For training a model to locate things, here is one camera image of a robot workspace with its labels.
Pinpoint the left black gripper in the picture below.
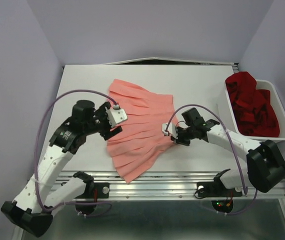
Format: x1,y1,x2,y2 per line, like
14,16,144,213
86,101,124,139

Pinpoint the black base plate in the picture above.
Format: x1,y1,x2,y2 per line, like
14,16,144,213
76,182,110,200
194,181,243,199

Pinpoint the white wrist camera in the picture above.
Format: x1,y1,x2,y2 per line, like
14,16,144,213
106,108,128,128
162,122,178,139

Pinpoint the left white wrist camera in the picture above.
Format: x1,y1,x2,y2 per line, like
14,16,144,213
106,108,128,128

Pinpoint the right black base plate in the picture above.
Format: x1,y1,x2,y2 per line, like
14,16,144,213
194,181,243,199

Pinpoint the pink pleated skirt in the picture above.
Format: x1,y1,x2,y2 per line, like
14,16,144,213
106,79,178,184

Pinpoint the white backdrop board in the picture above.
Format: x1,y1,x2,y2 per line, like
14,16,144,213
102,57,235,66

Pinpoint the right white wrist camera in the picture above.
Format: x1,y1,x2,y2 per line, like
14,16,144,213
162,122,178,139

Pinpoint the aluminium rail frame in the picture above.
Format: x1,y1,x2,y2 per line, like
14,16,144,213
12,62,285,240

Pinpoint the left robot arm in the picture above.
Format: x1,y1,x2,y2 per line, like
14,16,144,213
1,100,128,238

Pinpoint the white plastic bin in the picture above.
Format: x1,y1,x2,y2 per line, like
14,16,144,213
217,79,285,143

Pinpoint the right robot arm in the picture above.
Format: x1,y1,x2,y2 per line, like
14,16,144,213
162,104,285,195

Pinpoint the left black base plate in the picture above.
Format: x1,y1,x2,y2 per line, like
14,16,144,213
76,182,110,200

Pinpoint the red skirt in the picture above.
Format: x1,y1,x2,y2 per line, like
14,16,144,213
225,71,280,138

